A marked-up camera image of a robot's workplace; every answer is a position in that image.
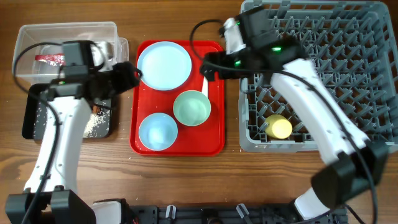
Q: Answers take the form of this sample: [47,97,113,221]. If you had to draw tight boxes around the green bowl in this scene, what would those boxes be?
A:
[172,90,211,126]

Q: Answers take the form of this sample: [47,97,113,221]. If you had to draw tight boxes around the white rice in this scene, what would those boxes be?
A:
[32,103,111,140]

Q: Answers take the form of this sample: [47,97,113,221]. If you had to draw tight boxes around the white plastic spoon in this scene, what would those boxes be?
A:
[201,77,208,98]

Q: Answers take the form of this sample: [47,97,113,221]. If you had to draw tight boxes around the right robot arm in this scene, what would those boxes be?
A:
[200,7,389,223]

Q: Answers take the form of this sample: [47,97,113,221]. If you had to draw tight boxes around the red snack wrapper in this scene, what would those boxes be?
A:
[34,54,65,66]

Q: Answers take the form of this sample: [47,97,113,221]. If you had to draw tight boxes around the brown sausage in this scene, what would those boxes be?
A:
[92,106,101,114]

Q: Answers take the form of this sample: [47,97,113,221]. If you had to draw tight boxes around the red serving tray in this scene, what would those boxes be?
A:
[129,40,225,156]

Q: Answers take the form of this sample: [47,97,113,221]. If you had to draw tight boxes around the light blue bowl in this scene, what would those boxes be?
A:
[139,113,178,151]

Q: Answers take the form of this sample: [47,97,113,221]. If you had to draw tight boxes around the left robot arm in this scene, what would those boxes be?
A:
[5,40,143,223]

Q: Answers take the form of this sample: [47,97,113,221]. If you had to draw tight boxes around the clear plastic waste bin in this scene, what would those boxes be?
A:
[14,22,129,85]

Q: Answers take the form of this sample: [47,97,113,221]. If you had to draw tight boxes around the black waste tray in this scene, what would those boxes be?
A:
[22,96,111,140]

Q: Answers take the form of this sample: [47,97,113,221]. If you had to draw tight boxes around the yellow cup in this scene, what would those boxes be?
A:
[265,114,293,139]

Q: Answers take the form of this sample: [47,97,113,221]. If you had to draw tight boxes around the light blue plate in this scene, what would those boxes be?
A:
[137,41,192,91]

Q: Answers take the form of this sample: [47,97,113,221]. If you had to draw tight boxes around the grey dishwasher rack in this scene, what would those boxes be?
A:
[239,1,397,152]

